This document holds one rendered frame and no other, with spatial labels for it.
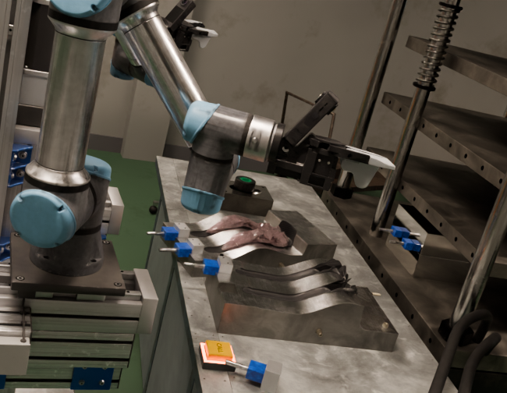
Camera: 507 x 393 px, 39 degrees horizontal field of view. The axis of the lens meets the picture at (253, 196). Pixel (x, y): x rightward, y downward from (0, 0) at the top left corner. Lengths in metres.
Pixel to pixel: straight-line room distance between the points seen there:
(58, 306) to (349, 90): 4.73
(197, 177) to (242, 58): 4.40
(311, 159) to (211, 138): 0.17
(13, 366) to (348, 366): 0.86
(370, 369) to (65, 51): 1.14
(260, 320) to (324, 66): 4.18
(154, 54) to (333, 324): 0.93
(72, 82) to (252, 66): 4.45
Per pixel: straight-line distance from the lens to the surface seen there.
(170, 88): 1.34
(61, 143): 1.28
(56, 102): 1.27
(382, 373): 1.93
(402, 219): 2.73
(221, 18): 5.51
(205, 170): 1.23
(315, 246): 2.28
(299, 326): 1.91
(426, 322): 2.33
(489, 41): 6.60
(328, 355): 1.92
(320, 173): 1.21
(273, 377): 1.69
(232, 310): 1.84
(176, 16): 2.22
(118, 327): 1.58
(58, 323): 1.56
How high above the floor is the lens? 1.75
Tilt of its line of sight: 19 degrees down
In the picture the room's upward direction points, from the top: 15 degrees clockwise
